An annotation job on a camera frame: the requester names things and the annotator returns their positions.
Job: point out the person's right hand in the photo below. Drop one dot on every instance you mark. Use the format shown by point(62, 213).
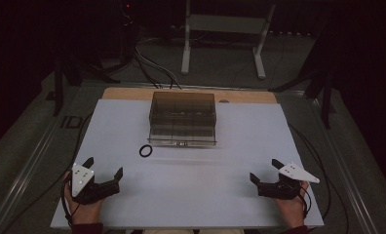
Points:
point(291, 209)

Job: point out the person's left hand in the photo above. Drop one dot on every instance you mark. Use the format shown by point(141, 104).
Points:
point(84, 213)

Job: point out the white metal stand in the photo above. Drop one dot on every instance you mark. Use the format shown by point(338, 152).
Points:
point(225, 24)

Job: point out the transparent brown drawer box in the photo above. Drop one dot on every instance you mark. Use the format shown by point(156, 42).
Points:
point(182, 120)

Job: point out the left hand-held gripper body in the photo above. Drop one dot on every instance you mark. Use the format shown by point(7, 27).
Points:
point(84, 182)

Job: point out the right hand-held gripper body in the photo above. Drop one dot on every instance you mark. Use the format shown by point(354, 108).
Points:
point(287, 185)

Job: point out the black stand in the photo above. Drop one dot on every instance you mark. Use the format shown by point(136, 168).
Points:
point(326, 97)
point(59, 87)

